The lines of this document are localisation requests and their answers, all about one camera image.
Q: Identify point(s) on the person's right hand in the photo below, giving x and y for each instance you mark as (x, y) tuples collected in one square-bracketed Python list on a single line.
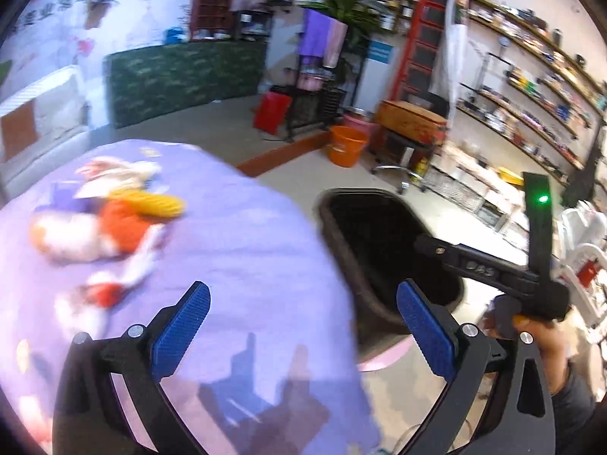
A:
[(501, 322)]

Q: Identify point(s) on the green potted plant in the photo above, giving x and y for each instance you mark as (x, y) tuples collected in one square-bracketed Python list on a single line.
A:
[(363, 18)]

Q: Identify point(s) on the pink basin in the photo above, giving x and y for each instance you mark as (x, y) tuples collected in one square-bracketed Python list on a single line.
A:
[(362, 123)]

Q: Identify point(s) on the purple hanging towel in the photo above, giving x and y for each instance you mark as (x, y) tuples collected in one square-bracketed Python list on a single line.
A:
[(315, 34)]

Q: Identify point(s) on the red white plastic wrapper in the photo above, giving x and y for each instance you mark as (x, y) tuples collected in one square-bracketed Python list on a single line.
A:
[(106, 290)]

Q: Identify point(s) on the white wicker sofa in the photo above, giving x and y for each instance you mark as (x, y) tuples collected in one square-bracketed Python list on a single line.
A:
[(60, 110)]

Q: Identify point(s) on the white plastic chair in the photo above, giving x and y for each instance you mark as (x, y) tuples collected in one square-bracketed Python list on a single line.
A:
[(582, 263)]

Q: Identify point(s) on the orange white drink can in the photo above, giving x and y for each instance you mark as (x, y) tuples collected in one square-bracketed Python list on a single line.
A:
[(72, 238)]

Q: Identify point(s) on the orange brown cushion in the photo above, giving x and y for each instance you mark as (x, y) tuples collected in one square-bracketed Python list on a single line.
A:
[(18, 131)]

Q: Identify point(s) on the green patterned counter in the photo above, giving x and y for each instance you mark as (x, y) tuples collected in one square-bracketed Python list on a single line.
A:
[(147, 82)]

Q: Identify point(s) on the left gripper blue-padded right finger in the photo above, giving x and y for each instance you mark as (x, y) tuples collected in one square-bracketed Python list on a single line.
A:
[(518, 417)]

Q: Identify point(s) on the yellow tray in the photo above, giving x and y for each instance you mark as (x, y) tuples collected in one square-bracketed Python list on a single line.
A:
[(510, 177)]

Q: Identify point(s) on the yellow foam fruit net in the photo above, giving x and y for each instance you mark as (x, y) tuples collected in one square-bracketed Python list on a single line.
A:
[(155, 205)]

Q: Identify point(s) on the white red plastic bag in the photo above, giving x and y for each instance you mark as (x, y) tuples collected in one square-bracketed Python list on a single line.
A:
[(106, 174)]

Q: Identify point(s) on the black trash bin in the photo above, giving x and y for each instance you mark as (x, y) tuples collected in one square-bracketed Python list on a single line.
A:
[(371, 235)]

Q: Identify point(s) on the black metal rack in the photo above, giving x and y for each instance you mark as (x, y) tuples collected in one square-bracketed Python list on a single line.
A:
[(320, 96)]

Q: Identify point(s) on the purple tissue pack wrapper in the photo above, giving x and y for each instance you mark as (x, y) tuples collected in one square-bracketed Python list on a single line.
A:
[(65, 197)]

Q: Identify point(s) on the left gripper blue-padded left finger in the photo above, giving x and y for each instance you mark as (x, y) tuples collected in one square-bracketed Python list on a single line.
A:
[(88, 417)]

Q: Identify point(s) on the wall shelves with goods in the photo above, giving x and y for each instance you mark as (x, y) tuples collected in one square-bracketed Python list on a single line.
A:
[(533, 93)]

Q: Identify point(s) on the pink hanging towel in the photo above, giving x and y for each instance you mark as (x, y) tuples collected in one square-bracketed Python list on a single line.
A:
[(335, 41)]

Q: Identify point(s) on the red wooden ladder shelf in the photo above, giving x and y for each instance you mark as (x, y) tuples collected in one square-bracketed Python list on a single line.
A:
[(415, 67)]

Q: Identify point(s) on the purple tablecloth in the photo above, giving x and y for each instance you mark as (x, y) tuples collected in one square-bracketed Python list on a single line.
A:
[(273, 369)]

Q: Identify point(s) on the wooden top stool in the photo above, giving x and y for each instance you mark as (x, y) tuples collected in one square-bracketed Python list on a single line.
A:
[(410, 133)]

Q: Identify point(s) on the red box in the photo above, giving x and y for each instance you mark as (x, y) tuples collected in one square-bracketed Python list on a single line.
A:
[(272, 112)]

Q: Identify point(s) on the orange bucket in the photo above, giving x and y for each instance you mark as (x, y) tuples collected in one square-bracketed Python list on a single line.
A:
[(345, 145)]

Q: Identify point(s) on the orange foam fruit net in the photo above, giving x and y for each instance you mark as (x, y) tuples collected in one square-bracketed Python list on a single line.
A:
[(122, 226)]

